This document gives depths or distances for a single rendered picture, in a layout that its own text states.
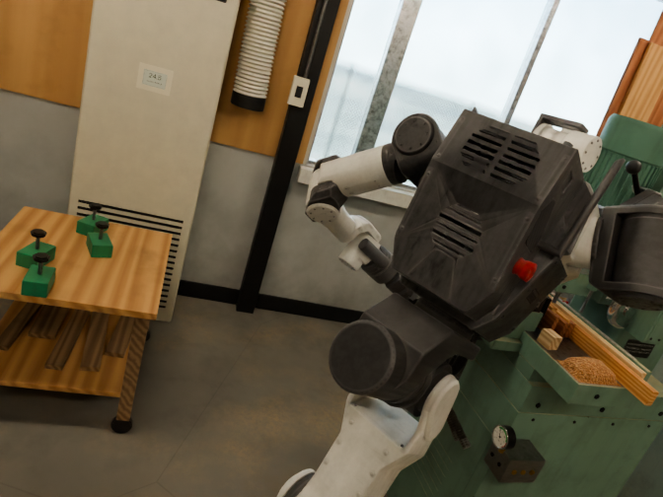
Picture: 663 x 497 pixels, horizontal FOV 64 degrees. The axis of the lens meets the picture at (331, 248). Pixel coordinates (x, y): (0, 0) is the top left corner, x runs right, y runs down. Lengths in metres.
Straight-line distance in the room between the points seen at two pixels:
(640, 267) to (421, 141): 0.43
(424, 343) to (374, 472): 0.29
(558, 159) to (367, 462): 0.62
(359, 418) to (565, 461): 0.93
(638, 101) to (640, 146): 1.67
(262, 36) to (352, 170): 1.35
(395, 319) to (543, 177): 0.31
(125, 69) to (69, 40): 0.40
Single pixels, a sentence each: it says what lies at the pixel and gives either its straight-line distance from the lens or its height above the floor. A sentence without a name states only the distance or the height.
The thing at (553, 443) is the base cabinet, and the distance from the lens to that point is 1.75.
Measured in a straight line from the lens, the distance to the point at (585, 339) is 1.63.
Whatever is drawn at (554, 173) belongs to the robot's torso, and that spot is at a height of 1.38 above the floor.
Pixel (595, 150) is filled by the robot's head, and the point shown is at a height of 1.42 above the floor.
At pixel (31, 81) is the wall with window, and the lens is 2.74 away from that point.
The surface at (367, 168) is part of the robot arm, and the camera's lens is 1.13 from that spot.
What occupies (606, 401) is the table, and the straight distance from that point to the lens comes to 1.53.
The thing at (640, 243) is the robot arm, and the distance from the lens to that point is 0.94.
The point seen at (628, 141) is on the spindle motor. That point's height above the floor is 1.45.
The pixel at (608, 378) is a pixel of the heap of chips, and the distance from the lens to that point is 1.50.
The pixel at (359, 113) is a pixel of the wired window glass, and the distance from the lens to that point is 2.78.
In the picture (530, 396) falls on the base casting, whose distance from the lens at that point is 1.56.
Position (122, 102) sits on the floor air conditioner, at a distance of 2.36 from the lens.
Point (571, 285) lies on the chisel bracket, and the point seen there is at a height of 1.03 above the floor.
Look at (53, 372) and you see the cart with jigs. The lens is 2.08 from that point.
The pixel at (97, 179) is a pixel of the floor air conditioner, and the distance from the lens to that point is 2.46.
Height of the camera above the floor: 1.46
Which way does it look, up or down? 21 degrees down
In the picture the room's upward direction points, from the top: 18 degrees clockwise
